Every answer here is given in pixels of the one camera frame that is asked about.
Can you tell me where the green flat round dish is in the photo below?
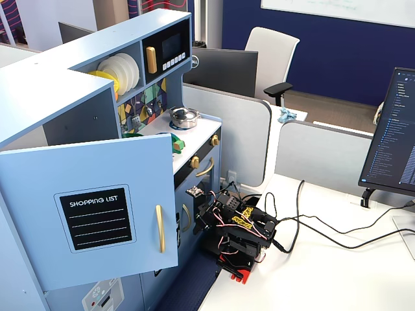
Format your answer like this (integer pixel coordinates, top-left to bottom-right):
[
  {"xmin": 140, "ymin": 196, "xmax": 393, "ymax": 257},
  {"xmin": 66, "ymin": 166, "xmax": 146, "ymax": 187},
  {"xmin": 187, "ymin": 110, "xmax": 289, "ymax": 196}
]
[{"xmin": 171, "ymin": 133, "xmax": 186, "ymax": 156}]

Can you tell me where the black looped cable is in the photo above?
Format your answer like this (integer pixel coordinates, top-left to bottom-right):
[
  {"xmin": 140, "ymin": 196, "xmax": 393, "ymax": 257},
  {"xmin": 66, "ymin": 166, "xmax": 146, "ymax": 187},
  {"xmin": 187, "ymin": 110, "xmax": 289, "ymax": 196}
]
[{"xmin": 264, "ymin": 179, "xmax": 306, "ymax": 254}]

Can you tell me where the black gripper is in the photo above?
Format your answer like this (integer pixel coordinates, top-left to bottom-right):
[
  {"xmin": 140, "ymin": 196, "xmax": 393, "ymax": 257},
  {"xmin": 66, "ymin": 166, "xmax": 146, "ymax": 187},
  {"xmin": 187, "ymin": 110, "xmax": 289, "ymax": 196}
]
[{"xmin": 193, "ymin": 194, "xmax": 228, "ymax": 236}]

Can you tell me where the white whiteboard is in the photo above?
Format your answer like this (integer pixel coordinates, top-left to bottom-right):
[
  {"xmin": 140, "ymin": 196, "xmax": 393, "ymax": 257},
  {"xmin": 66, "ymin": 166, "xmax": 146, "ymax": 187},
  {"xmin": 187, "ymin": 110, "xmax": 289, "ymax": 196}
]
[{"xmin": 260, "ymin": 0, "xmax": 415, "ymax": 29}]

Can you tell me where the black toy microwave door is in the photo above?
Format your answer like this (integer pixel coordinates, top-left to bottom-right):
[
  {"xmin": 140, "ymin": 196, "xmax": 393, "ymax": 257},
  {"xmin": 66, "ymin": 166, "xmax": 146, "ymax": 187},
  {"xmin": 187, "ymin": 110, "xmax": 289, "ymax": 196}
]
[{"xmin": 142, "ymin": 18, "xmax": 192, "ymax": 84}]

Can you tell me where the black monitor back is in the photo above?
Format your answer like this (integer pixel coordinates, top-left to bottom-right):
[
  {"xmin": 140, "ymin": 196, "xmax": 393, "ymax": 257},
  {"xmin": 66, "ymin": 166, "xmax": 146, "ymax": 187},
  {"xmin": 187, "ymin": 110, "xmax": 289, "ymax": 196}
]
[{"xmin": 58, "ymin": 21, "xmax": 95, "ymax": 45}]

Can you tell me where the black power cable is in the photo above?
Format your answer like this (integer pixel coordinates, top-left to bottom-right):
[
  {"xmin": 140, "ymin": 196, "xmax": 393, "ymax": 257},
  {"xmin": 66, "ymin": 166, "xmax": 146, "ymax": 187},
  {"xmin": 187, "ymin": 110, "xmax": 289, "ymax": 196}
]
[{"xmin": 281, "ymin": 218, "xmax": 415, "ymax": 250}]

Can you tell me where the grey desk divider panel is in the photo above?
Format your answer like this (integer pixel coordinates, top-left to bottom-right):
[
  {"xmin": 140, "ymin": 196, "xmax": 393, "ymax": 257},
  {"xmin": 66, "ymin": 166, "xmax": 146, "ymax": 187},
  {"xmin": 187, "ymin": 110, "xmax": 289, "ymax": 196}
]
[
  {"xmin": 182, "ymin": 83, "xmax": 273, "ymax": 189},
  {"xmin": 273, "ymin": 119, "xmax": 374, "ymax": 199}
]

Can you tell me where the black dell monitor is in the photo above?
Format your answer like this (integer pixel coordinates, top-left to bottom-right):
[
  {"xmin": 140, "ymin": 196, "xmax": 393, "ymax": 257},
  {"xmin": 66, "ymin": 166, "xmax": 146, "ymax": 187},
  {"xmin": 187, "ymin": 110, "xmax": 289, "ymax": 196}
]
[{"xmin": 182, "ymin": 47, "xmax": 259, "ymax": 98}]

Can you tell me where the white toy plate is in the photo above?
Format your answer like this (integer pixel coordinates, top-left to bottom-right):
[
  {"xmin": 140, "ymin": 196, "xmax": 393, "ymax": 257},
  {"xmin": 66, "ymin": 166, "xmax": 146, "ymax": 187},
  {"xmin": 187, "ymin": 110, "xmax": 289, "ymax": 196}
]
[
  {"xmin": 97, "ymin": 57, "xmax": 121, "ymax": 77},
  {"xmin": 102, "ymin": 54, "xmax": 130, "ymax": 85},
  {"xmin": 112, "ymin": 52, "xmax": 141, "ymax": 97}
]

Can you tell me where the gold dishwasher door handle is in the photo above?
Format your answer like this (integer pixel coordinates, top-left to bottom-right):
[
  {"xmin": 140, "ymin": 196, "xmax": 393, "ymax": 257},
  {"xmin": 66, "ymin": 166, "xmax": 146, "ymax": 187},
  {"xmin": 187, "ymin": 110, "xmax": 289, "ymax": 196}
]
[{"xmin": 182, "ymin": 203, "xmax": 192, "ymax": 233}]

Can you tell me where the silver flat stand base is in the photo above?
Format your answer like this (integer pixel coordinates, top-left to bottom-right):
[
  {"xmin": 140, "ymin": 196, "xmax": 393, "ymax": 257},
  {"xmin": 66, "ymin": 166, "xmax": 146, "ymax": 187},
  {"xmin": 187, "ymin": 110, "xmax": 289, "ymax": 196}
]
[{"xmin": 391, "ymin": 214, "xmax": 415, "ymax": 261}]

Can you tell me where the light blue crumpled cloth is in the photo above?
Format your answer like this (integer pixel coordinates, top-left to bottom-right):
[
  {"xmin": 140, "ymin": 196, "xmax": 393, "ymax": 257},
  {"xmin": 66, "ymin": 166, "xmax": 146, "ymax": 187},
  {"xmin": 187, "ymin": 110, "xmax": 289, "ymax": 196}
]
[{"xmin": 276, "ymin": 107, "xmax": 298, "ymax": 124}]

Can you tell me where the dark blue textured mat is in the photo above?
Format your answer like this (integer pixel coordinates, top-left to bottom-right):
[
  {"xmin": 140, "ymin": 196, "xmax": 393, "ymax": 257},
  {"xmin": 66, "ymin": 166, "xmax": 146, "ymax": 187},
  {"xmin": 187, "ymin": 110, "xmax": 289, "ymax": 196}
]
[{"xmin": 152, "ymin": 269, "xmax": 225, "ymax": 311}]

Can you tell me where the blue wooden toy kitchen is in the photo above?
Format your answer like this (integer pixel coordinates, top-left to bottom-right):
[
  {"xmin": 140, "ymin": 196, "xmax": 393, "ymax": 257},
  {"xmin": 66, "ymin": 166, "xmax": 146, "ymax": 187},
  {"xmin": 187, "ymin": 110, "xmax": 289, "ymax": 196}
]
[{"xmin": 0, "ymin": 8, "xmax": 224, "ymax": 311}]

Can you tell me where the monitor showing code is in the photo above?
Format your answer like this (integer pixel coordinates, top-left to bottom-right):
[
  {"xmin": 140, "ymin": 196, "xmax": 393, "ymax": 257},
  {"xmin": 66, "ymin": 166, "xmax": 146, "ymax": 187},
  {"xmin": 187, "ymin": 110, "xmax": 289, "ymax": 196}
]
[{"xmin": 357, "ymin": 66, "xmax": 415, "ymax": 209}]

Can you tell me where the metal slotted toy spatula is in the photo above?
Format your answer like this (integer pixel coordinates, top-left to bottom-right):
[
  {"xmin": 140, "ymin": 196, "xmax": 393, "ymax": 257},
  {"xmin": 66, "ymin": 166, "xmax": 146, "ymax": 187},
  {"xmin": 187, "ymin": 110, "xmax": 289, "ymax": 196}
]
[{"xmin": 130, "ymin": 100, "xmax": 142, "ymax": 128}]

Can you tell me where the silver toy pot with lid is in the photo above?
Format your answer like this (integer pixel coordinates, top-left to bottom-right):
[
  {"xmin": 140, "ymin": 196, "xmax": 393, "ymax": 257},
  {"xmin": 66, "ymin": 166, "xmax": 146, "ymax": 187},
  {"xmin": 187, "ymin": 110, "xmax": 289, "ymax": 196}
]
[{"xmin": 169, "ymin": 106, "xmax": 201, "ymax": 130}]

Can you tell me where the gold oven door handle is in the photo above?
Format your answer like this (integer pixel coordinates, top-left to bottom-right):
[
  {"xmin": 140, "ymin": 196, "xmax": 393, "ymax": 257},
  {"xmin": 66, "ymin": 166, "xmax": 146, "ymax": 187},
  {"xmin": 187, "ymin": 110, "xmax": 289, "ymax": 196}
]
[{"xmin": 195, "ymin": 157, "xmax": 215, "ymax": 178}]

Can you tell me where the white office chair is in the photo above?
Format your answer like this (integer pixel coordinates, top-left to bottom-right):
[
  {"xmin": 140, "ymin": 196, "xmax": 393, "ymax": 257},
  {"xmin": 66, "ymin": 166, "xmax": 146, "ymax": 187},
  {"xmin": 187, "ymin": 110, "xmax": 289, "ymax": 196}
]
[{"xmin": 244, "ymin": 26, "xmax": 301, "ymax": 108}]

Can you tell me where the black usb cable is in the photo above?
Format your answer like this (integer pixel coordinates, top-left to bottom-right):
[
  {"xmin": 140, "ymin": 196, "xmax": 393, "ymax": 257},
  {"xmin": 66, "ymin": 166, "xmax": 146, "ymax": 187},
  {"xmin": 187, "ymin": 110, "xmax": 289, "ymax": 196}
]
[{"xmin": 278, "ymin": 200, "xmax": 415, "ymax": 235}]

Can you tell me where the blue shopping list cabinet door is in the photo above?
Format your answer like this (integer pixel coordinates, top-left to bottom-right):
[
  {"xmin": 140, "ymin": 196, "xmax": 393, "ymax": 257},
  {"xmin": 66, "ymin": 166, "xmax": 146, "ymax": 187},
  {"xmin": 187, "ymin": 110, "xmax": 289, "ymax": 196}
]
[{"xmin": 0, "ymin": 132, "xmax": 180, "ymax": 292}]

